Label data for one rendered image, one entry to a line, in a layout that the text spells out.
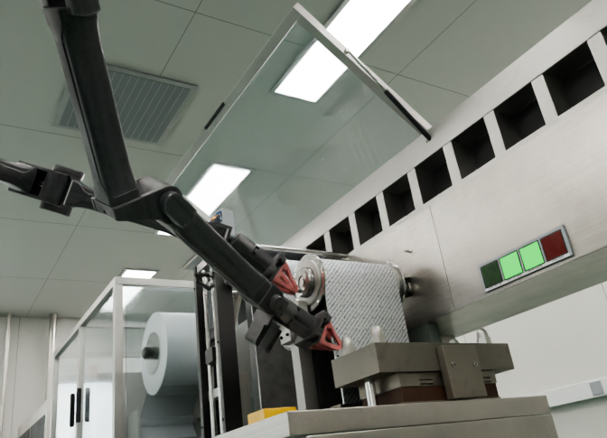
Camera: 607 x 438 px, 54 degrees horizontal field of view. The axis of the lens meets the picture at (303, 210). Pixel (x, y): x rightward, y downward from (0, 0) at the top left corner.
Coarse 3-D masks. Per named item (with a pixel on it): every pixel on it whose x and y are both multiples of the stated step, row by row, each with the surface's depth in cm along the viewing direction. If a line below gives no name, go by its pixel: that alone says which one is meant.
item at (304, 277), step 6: (300, 270) 150; (306, 270) 148; (312, 270) 149; (300, 276) 150; (306, 276) 148; (312, 276) 147; (300, 282) 150; (306, 282) 147; (312, 282) 147; (306, 288) 147; (312, 288) 147; (300, 294) 149; (306, 294) 147
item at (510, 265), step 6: (516, 252) 136; (504, 258) 139; (510, 258) 137; (516, 258) 136; (504, 264) 139; (510, 264) 137; (516, 264) 136; (504, 270) 139; (510, 270) 137; (516, 270) 136; (510, 276) 137
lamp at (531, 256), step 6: (528, 246) 134; (534, 246) 132; (522, 252) 135; (528, 252) 133; (534, 252) 132; (540, 252) 131; (522, 258) 135; (528, 258) 133; (534, 258) 132; (540, 258) 131; (528, 264) 133; (534, 264) 132
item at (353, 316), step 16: (336, 304) 144; (352, 304) 147; (368, 304) 149; (384, 304) 152; (400, 304) 155; (336, 320) 142; (352, 320) 144; (368, 320) 147; (384, 320) 150; (400, 320) 152; (352, 336) 142; (368, 336) 145; (400, 336) 150; (336, 352) 138
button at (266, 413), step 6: (264, 408) 109; (270, 408) 109; (276, 408) 110; (282, 408) 110; (288, 408) 111; (294, 408) 112; (252, 414) 112; (258, 414) 110; (264, 414) 108; (270, 414) 109; (276, 414) 109; (252, 420) 112; (258, 420) 109
